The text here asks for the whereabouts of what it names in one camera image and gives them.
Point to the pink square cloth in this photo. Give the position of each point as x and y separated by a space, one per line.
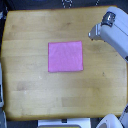
65 56

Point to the white box bottom edge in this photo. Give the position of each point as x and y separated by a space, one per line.
80 122

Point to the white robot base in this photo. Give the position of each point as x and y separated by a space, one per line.
109 121

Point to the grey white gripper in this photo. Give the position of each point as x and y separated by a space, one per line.
109 32

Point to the grey object left edge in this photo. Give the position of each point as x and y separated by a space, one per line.
1 89

